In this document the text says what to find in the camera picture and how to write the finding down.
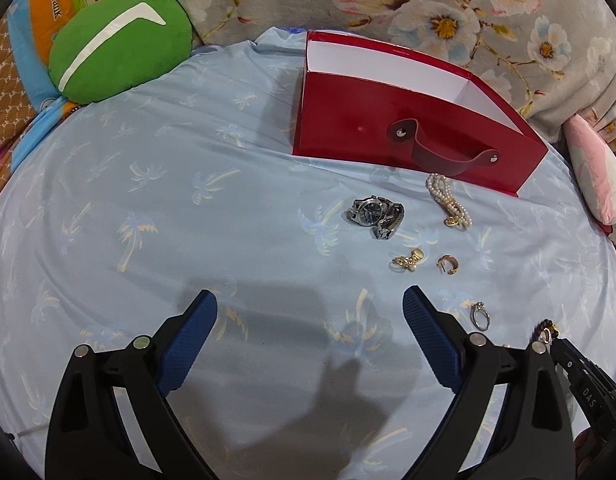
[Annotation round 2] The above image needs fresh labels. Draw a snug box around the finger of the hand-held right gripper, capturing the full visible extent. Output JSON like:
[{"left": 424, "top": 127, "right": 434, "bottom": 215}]
[{"left": 552, "top": 337, "right": 616, "bottom": 443}]

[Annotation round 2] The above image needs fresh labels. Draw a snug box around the gold clasp charm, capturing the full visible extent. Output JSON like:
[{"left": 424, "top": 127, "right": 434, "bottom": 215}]
[{"left": 392, "top": 247, "right": 425, "bottom": 273}]

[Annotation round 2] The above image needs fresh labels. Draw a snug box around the light blue palm-print sheet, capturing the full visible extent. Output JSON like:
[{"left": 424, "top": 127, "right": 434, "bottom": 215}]
[{"left": 0, "top": 25, "right": 616, "bottom": 480}]

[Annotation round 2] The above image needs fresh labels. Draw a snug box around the green round pillow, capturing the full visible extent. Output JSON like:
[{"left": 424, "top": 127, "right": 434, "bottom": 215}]
[{"left": 48, "top": 0, "right": 193, "bottom": 106}]

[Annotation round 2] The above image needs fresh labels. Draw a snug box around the silver wristwatch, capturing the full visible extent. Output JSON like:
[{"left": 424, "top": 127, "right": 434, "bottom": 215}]
[{"left": 345, "top": 195, "right": 406, "bottom": 241}]

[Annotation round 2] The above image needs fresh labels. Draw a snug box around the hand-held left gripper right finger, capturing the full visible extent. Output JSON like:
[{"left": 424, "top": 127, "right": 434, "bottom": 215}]
[{"left": 402, "top": 285, "right": 575, "bottom": 480}]

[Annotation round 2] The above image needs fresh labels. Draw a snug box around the black bead bracelet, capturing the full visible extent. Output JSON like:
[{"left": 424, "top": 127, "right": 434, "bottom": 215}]
[{"left": 530, "top": 317, "right": 561, "bottom": 346}]

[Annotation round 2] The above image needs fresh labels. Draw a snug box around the pearl bracelet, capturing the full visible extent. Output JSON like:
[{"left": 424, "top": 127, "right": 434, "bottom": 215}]
[{"left": 425, "top": 172, "right": 474, "bottom": 232}]

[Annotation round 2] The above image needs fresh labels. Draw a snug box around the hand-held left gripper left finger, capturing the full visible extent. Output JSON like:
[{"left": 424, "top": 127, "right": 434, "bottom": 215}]
[{"left": 45, "top": 289, "right": 219, "bottom": 480}]

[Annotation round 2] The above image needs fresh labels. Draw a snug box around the pink printed pillow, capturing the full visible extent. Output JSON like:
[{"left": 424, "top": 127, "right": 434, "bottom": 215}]
[{"left": 563, "top": 112, "right": 616, "bottom": 261}]

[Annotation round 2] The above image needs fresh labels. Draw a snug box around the silver ring with stone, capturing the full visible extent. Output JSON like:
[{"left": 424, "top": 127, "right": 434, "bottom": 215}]
[{"left": 469, "top": 301, "right": 490, "bottom": 331}]

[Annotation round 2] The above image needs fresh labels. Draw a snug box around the red box with strap handle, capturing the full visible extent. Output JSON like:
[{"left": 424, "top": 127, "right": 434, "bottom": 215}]
[{"left": 292, "top": 30, "right": 550, "bottom": 200}]

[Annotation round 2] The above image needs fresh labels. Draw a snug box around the colourful cartoon printed blanket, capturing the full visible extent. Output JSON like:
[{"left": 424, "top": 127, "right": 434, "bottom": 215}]
[{"left": 0, "top": 0, "right": 136, "bottom": 211}]

